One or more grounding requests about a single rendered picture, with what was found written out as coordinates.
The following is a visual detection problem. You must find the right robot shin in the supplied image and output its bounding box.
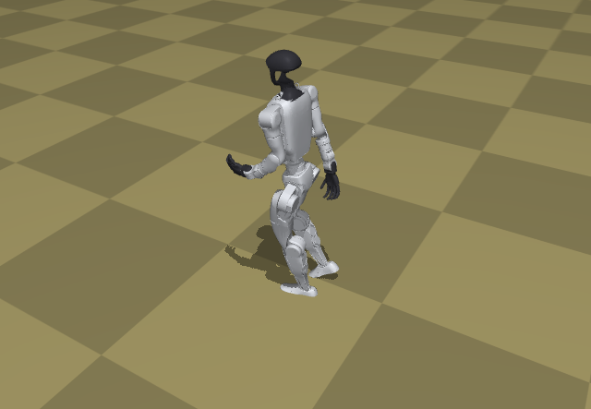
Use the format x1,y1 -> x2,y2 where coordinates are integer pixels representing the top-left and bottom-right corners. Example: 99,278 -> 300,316
293,211 -> 328,268

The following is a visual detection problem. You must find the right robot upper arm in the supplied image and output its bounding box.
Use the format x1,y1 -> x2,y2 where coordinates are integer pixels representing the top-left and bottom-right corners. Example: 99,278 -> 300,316
299,85 -> 325,138

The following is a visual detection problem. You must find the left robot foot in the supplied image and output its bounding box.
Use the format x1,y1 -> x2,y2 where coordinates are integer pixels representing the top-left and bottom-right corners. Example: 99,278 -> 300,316
280,283 -> 318,297

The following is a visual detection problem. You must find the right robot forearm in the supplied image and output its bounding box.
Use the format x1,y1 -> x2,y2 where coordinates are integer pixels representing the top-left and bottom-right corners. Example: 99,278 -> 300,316
315,123 -> 337,171

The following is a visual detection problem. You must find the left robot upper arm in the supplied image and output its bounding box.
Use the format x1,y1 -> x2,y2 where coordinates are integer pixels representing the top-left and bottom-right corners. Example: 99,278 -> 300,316
259,105 -> 286,166

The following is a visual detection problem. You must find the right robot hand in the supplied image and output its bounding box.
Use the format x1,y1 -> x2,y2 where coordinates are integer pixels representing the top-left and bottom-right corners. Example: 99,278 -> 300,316
320,162 -> 340,200

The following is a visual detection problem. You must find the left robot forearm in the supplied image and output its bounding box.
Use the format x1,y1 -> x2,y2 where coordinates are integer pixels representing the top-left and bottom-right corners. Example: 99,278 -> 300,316
243,154 -> 280,180

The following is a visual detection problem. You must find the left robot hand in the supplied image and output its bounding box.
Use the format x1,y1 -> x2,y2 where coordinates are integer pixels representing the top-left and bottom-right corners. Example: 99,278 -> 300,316
226,154 -> 252,177

